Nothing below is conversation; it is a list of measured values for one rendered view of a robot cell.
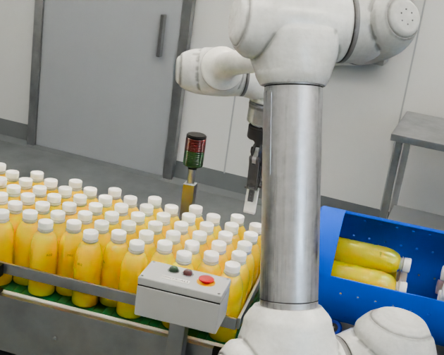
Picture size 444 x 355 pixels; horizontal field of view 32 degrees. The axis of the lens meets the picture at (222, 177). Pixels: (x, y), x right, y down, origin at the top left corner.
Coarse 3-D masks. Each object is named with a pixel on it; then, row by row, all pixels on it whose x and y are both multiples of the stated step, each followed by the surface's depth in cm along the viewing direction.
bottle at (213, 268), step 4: (200, 264) 198; (204, 264) 197; (208, 264) 196; (212, 264) 196; (216, 264) 198; (200, 268) 197; (204, 268) 196; (208, 268) 196; (212, 268) 196; (216, 268) 197; (220, 268) 198; (204, 272) 196; (208, 272) 196; (212, 272) 196; (216, 272) 197; (220, 272) 198
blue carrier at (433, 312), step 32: (320, 224) 194; (352, 224) 211; (384, 224) 206; (320, 256) 191; (416, 256) 212; (320, 288) 191; (352, 288) 189; (384, 288) 188; (416, 288) 213; (352, 320) 196
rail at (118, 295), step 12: (12, 264) 204; (24, 276) 203; (36, 276) 202; (48, 276) 202; (60, 276) 201; (72, 288) 201; (84, 288) 200; (96, 288) 199; (108, 288) 198; (120, 300) 198; (132, 300) 197; (228, 324) 193
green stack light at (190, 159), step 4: (184, 152) 243; (188, 152) 241; (192, 152) 240; (204, 152) 243; (184, 156) 242; (188, 156) 241; (192, 156) 241; (196, 156) 241; (200, 156) 241; (184, 160) 243; (188, 160) 241; (192, 160) 241; (196, 160) 241; (200, 160) 242; (184, 164) 243; (188, 164) 242; (192, 164) 241; (196, 164) 241; (200, 164) 242
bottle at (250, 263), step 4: (248, 252) 206; (248, 256) 206; (252, 256) 207; (248, 260) 205; (252, 260) 206; (248, 264) 205; (252, 264) 206; (248, 268) 205; (252, 268) 206; (252, 272) 207; (252, 276) 208; (252, 280) 209; (248, 288) 208; (248, 292) 208; (248, 296) 209
